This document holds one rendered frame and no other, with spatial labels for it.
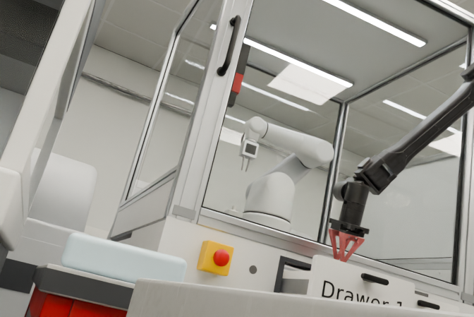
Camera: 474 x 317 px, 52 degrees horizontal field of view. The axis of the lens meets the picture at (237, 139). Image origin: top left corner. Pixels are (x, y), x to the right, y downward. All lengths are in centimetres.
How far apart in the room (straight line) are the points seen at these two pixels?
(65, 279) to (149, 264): 10
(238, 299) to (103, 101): 447
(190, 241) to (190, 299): 100
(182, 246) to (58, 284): 68
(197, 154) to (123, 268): 70
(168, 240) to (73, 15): 56
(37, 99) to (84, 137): 354
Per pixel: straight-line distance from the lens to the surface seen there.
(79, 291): 59
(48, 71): 102
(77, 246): 63
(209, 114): 132
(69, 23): 107
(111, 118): 462
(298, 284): 126
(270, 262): 132
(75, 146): 451
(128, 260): 63
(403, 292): 133
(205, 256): 121
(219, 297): 22
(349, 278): 123
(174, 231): 123
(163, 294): 29
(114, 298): 59
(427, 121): 136
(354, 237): 131
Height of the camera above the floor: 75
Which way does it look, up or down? 20 degrees up
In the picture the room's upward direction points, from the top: 13 degrees clockwise
